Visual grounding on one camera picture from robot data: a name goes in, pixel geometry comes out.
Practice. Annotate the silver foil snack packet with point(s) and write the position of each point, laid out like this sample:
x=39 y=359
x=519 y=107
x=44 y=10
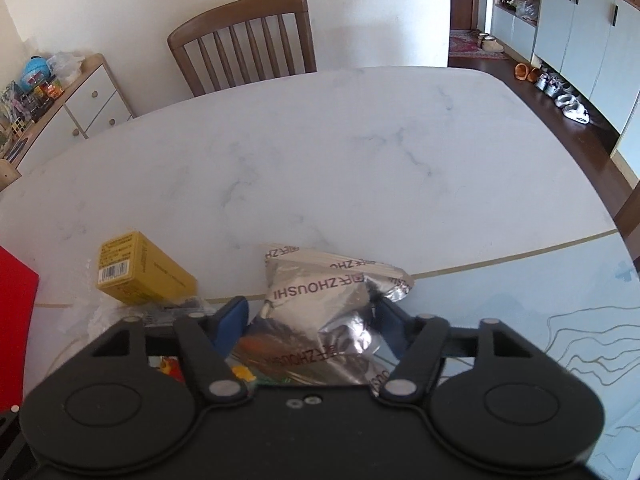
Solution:
x=320 y=310

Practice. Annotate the white plastic bag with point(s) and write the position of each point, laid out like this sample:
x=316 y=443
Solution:
x=527 y=9

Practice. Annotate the clear plastic bag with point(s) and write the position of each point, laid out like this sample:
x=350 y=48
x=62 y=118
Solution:
x=67 y=65

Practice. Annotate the blue globe toy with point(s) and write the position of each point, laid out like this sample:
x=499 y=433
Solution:
x=35 y=70

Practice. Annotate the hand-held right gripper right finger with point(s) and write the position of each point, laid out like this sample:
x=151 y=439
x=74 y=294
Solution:
x=392 y=327

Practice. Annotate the yellow cardboard box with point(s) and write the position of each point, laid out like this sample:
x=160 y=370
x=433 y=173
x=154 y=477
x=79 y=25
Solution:
x=145 y=270

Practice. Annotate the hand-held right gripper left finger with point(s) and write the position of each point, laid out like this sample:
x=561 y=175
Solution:
x=233 y=321

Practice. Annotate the white wooden sideboard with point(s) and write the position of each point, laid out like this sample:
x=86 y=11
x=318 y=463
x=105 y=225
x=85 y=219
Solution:
x=95 y=105

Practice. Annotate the brown wooden chair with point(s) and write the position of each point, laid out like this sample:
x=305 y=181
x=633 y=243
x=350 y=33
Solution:
x=240 y=50

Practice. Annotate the low pale blue bench cabinet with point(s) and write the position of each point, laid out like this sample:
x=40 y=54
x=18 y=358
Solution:
x=515 y=35

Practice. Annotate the pair of tan boots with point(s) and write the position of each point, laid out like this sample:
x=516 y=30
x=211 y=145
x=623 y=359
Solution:
x=492 y=43

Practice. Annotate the red yellow snack packet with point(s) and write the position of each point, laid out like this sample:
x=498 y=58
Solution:
x=167 y=367

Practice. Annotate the red and white cardboard box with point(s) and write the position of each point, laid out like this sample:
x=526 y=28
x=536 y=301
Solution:
x=15 y=320

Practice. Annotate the patterned red rug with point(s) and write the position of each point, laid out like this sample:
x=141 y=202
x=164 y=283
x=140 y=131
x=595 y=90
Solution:
x=465 y=45

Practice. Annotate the row of white sneakers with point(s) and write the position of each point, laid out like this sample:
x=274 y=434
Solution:
x=567 y=100

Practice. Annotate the tall pale blue wall cabinet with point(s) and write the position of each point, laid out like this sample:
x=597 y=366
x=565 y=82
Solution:
x=590 y=45

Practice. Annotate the pair of orange slippers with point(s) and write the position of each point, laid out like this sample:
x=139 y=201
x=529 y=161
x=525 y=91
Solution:
x=525 y=72

